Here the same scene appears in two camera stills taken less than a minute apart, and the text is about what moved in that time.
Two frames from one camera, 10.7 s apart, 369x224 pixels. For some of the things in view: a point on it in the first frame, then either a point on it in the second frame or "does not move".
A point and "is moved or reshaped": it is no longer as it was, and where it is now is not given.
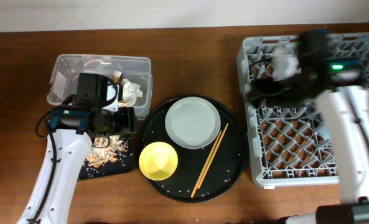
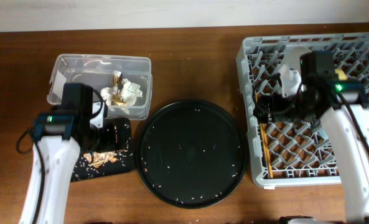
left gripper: (127, 120) -> (110, 143)
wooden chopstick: (209, 160) -> (264, 142)
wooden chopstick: (213, 156) -> (267, 151)
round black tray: (202, 173) does not move
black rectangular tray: (109, 155) does not move
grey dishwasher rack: (292, 143) does not move
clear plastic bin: (132, 73) does not move
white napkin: (130, 92) does not move
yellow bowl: (158, 160) is moved or reshaped
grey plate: (192, 122) is moved or reshaped
